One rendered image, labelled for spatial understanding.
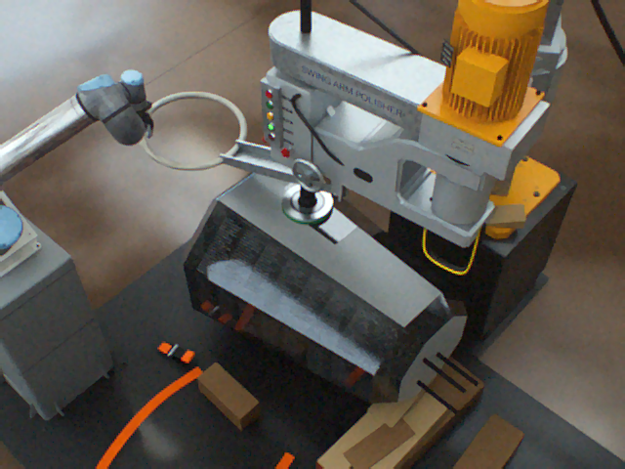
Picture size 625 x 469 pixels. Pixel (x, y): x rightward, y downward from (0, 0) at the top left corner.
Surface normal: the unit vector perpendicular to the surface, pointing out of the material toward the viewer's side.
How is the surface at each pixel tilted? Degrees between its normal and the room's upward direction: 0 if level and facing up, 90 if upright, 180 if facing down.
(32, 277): 0
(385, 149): 90
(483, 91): 90
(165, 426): 0
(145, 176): 0
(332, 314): 45
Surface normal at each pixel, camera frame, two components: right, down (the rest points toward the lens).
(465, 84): -0.60, 0.62
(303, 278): -0.48, -0.04
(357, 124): -0.07, -0.67
